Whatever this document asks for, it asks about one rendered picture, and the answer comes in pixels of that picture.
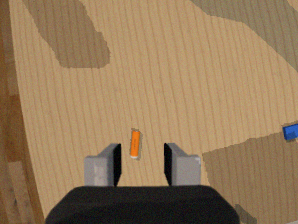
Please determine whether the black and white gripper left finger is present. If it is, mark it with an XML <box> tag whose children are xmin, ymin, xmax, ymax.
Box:
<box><xmin>84</xmin><ymin>143</ymin><xmax>122</xmax><ymax>186</ymax></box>

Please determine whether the blue and white eraser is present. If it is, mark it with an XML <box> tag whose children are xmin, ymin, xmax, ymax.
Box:
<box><xmin>283</xmin><ymin>123</ymin><xmax>298</xmax><ymax>140</ymax></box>

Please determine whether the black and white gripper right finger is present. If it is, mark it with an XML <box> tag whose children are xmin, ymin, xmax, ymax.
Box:
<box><xmin>164</xmin><ymin>143</ymin><xmax>201</xmax><ymax>186</ymax></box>

